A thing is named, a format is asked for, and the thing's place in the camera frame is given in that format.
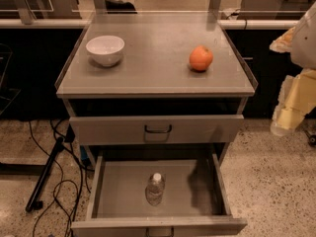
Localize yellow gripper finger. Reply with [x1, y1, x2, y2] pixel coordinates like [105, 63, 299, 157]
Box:
[271, 69, 316, 136]
[270, 28, 294, 53]

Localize clear plastic water bottle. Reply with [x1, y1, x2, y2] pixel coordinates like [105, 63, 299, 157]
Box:
[145, 173, 165, 206]

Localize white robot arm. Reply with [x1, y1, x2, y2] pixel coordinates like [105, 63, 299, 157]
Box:
[270, 4, 316, 136]

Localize grey drawer cabinet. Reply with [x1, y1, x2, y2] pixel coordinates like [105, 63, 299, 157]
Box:
[54, 11, 259, 237]

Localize closed top drawer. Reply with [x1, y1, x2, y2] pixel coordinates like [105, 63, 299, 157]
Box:
[70, 115, 244, 145]

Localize open middle drawer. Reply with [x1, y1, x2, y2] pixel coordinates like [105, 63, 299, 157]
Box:
[72, 154, 247, 237]

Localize orange fruit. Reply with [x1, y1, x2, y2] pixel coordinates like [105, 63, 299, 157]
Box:
[189, 45, 213, 72]

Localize white ceramic bowl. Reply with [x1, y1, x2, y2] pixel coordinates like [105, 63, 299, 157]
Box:
[86, 36, 124, 67]

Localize black floor stand bar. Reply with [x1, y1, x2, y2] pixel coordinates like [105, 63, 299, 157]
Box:
[25, 137, 63, 212]

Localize black floor cable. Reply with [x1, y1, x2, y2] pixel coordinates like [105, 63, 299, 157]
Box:
[27, 118, 93, 237]

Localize white counter rail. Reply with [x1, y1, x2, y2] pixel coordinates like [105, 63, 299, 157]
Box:
[0, 19, 297, 30]

